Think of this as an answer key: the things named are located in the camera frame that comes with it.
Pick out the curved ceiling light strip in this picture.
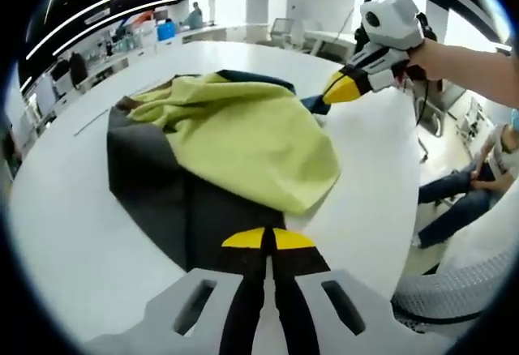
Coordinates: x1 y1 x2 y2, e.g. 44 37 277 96
26 0 229 61
52 0 191 57

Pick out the black cable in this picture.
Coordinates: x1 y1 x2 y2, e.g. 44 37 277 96
412 74 431 128

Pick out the person's right hand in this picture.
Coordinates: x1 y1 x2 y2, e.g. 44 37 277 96
406 38 448 83

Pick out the white desk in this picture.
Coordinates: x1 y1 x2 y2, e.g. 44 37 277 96
303 30 358 58

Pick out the yellow blue grey garment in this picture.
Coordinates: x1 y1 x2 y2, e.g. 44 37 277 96
105 69 342 276

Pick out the blue barrel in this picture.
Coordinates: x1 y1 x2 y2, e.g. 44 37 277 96
157 21 177 42

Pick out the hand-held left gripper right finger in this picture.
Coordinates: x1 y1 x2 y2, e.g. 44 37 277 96
270 227 401 355

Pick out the white long flat plate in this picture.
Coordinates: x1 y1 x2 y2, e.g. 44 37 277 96
73 110 111 137

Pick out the row of white cabinets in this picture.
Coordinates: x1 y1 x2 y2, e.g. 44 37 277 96
24 22 249 129

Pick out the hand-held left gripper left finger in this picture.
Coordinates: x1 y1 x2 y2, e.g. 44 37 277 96
144 227 269 355

